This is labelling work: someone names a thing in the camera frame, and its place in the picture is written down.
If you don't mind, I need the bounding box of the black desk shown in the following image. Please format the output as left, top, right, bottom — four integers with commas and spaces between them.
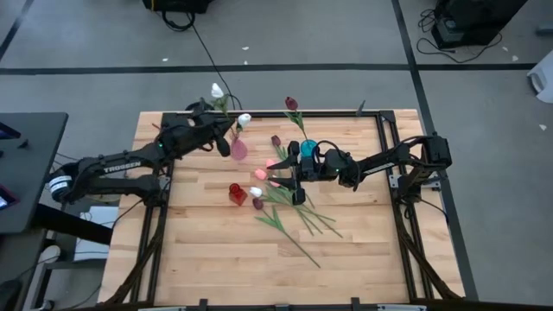
0, 112, 69, 234

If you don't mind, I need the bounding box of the black cable bundle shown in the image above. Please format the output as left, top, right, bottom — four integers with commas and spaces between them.
416, 8, 505, 65

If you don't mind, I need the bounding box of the white box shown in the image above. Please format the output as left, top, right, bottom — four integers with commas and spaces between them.
73, 206, 120, 263

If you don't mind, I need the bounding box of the black equipment case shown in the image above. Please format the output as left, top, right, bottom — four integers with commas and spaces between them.
142, 0, 213, 14

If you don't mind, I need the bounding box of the white plastic container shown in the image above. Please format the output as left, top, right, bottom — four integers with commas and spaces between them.
526, 60, 553, 105

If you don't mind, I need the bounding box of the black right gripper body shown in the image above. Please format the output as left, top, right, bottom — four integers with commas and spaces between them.
288, 140, 330, 206

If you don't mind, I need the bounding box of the red ribbed glass vase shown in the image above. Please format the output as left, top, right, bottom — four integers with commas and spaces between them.
227, 182, 249, 207

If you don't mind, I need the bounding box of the black aluminium table frame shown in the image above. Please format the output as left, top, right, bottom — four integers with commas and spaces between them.
101, 110, 466, 306

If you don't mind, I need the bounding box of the teal glass vase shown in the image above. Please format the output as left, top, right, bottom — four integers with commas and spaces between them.
299, 138, 319, 159

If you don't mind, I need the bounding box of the black computer tower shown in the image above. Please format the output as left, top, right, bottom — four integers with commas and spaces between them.
431, 0, 529, 49

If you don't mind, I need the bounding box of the dark red artificial tulip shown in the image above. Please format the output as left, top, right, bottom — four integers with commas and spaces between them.
251, 197, 322, 270
270, 134, 315, 209
283, 96, 310, 143

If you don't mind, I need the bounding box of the black floor cable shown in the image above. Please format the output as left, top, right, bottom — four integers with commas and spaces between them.
162, 10, 243, 111

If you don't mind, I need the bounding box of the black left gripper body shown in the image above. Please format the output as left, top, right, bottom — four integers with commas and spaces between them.
172, 101, 232, 157

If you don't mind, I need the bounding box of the dark screen device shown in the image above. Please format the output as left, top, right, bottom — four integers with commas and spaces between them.
0, 184, 21, 212
0, 122, 21, 140

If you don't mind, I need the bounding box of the white artificial tulip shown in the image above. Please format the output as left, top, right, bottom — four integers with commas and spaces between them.
235, 112, 252, 142
249, 186, 315, 237
210, 82, 238, 139

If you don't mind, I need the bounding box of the purple ribbed glass vase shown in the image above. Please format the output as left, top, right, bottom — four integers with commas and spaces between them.
229, 131, 249, 162

